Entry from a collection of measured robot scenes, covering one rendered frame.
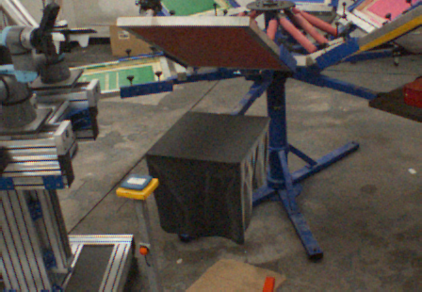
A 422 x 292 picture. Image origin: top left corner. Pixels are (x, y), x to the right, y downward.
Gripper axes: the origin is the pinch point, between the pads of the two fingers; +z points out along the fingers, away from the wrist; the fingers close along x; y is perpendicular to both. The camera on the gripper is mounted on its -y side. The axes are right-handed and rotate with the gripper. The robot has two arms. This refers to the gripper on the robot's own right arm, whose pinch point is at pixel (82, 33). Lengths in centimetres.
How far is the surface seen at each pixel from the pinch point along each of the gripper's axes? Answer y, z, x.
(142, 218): 82, -13, -41
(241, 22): 5, 19, -69
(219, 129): 60, -8, -98
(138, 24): 6, -25, -62
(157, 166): 70, -22, -66
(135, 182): 66, -14, -39
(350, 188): 138, 20, -231
